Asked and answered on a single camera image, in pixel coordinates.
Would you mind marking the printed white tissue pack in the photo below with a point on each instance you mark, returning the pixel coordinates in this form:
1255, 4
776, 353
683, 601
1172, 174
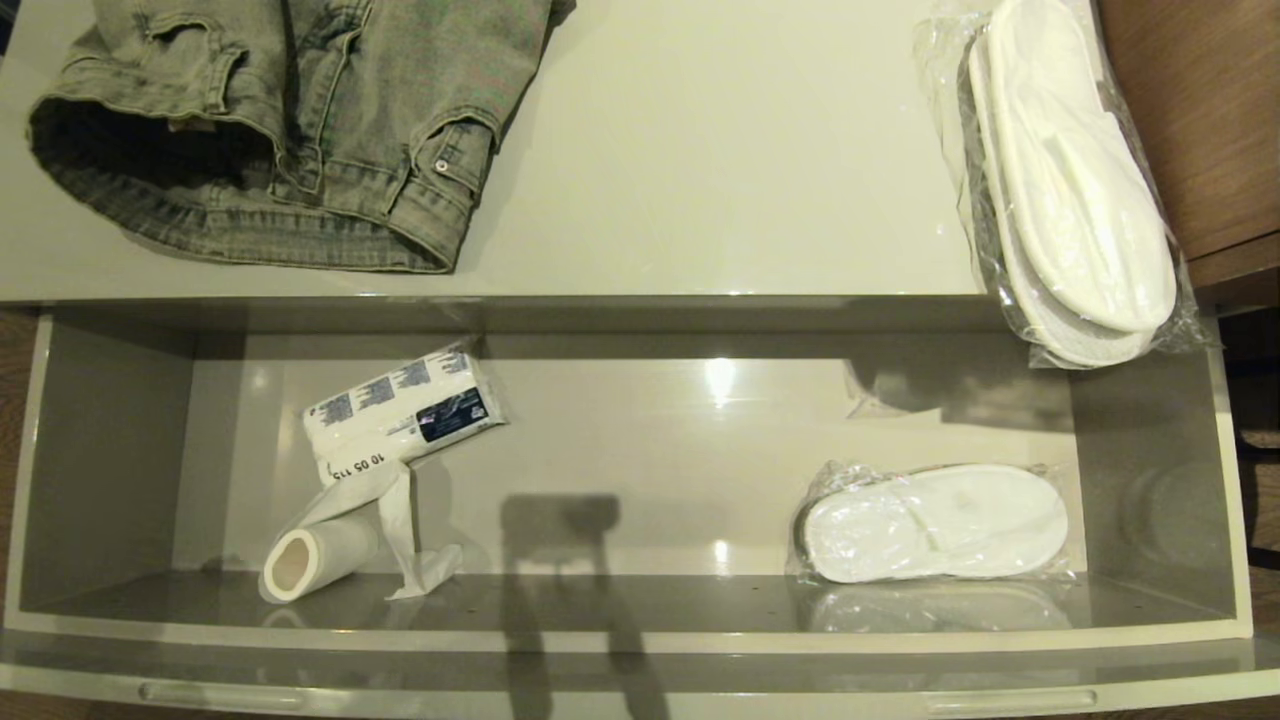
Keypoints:
390, 420

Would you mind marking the short white slippers in plastic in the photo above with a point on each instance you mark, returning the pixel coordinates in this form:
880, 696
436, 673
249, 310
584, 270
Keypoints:
940, 525

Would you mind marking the glossy grey drawer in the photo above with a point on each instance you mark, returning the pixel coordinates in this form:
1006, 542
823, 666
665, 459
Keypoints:
700, 480

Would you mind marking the brown wooden cabinet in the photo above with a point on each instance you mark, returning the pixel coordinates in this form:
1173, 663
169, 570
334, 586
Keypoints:
1220, 120

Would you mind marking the long white slippers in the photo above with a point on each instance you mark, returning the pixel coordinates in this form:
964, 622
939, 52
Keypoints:
1080, 200

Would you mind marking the grey denim jeans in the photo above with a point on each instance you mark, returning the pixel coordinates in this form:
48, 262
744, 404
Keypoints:
330, 130

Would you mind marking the white paper roll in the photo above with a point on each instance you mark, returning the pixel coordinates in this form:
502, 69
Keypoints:
335, 555

